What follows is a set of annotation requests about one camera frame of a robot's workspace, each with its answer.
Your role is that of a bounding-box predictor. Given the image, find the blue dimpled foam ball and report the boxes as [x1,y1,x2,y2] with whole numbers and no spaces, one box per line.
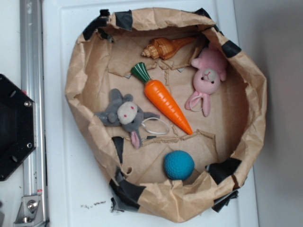
[164,150,195,180]

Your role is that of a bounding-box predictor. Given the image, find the aluminum extrusion rail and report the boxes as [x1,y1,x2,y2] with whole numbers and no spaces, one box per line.
[13,0,49,227]

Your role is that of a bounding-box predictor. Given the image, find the pink plush bunny toy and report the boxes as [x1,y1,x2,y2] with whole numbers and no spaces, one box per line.
[185,43,228,117]

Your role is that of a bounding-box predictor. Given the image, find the metal corner bracket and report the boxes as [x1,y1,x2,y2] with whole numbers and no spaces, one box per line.
[13,195,44,227]

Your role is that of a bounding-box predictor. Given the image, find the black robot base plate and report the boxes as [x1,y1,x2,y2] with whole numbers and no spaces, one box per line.
[0,74,35,182]

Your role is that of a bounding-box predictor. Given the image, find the gray plush bunny toy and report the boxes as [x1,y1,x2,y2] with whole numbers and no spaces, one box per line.
[95,88,163,148]

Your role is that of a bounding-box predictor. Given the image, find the white plastic tray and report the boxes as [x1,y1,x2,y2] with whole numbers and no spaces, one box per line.
[42,0,259,227]

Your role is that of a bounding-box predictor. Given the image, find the brown plastic conch shell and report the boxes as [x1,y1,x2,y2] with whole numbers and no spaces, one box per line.
[141,36,197,60]

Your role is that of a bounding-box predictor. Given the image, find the orange plastic toy carrot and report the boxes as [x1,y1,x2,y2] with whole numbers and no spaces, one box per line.
[131,62,193,135]

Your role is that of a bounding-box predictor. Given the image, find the brown paper bag bin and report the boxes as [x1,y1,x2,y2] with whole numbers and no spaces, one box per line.
[65,8,267,223]

